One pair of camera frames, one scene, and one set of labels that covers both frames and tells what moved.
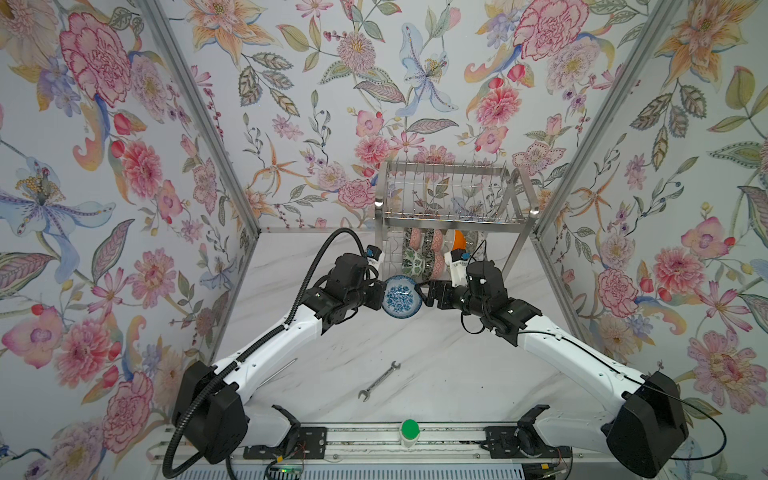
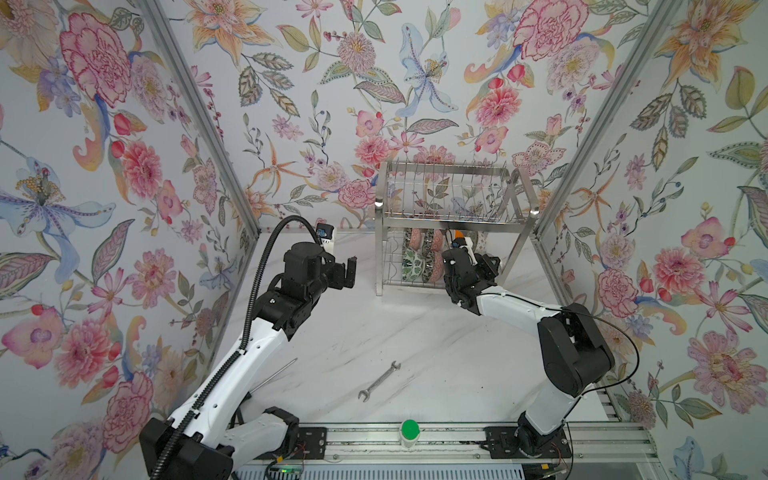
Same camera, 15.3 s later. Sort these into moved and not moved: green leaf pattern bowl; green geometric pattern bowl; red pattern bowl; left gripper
Moved: left gripper
Not moved: red pattern bowl; green geometric pattern bowl; green leaf pattern bowl
